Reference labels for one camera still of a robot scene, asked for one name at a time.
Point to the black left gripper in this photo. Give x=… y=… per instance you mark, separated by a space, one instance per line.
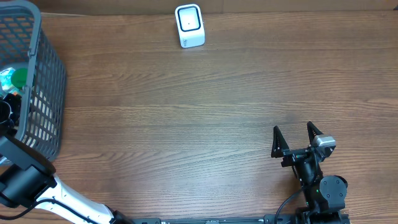
x=15 y=102

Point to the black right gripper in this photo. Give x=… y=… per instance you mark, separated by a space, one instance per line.
x=281 y=149

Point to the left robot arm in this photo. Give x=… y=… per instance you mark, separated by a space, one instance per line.
x=31 y=180

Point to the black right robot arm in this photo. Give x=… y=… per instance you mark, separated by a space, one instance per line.
x=324 y=195

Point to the white barcode scanner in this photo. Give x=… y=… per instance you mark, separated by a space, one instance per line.
x=190 y=26

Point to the green round lid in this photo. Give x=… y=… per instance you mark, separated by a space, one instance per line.
x=19 y=78

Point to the grey plastic mesh basket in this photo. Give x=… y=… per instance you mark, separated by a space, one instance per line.
x=25 y=45

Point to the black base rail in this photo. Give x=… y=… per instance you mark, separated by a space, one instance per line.
x=202 y=221

